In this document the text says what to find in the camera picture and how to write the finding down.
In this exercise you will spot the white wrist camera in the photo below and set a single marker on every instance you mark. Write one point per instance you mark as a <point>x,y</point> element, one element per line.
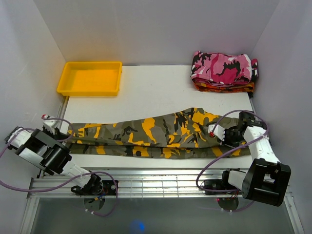
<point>50,123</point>
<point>216,131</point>

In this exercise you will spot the yellow green camouflage trousers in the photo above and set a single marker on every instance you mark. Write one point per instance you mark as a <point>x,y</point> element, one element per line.
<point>179,135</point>

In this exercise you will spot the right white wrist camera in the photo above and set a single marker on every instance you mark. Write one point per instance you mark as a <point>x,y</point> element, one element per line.
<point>216,131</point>

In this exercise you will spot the aluminium rail frame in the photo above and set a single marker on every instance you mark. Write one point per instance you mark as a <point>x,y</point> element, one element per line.
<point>150,178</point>

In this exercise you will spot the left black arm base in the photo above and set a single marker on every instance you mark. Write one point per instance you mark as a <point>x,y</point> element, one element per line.
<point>103,187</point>

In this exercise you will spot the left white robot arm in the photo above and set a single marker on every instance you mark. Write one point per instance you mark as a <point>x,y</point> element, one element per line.
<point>52,157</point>

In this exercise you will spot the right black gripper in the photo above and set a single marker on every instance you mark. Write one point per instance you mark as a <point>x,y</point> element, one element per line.
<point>226,131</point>

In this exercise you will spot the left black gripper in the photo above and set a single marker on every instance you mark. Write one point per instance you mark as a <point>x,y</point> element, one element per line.
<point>57,135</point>

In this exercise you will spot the yellow plastic tray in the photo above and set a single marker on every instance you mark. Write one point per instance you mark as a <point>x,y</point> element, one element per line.
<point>90,79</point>

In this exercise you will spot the orange camouflage folded trousers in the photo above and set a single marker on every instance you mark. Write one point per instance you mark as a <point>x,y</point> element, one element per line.
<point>205,87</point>

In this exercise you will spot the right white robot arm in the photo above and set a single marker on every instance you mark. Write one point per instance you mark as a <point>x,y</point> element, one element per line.
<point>267,178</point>

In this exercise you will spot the pink camouflage folded trousers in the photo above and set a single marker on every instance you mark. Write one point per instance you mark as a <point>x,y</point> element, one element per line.
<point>218,69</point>

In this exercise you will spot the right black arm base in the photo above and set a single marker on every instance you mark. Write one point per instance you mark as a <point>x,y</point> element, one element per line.
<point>218,187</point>

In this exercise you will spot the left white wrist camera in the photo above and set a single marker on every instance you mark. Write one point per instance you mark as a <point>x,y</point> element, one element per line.
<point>50,123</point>

